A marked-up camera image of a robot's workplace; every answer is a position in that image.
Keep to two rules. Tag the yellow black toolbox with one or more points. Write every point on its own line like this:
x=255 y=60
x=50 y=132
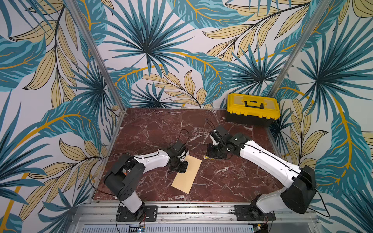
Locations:
x=252 y=110

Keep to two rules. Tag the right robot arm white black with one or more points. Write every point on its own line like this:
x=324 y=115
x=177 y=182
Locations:
x=299 y=184

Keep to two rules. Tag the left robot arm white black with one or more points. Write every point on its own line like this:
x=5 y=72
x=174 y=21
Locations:
x=125 y=175

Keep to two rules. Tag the corner aluminium post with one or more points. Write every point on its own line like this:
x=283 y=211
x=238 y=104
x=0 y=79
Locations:
x=309 y=28
x=79 y=20

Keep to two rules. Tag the aluminium front rail frame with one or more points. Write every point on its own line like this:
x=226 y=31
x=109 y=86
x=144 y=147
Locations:
x=189 y=217

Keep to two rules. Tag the left corner aluminium post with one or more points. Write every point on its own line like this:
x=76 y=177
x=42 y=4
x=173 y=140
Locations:
x=79 y=20

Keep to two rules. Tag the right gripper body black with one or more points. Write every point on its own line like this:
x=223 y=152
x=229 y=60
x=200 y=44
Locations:
x=215 y=152

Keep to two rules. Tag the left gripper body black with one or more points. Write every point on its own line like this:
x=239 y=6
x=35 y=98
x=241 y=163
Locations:
x=178 y=162

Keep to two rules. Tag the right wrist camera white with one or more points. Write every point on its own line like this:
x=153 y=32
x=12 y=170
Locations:
x=219 y=136

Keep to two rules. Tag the right corner aluminium post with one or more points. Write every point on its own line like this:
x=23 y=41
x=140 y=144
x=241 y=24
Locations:
x=309 y=28

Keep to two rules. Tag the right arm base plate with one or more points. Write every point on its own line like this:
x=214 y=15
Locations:
x=249 y=213

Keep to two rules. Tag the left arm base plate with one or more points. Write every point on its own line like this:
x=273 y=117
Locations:
x=147 y=213

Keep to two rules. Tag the manila paper envelope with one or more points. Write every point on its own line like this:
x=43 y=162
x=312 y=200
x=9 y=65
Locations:
x=184 y=181

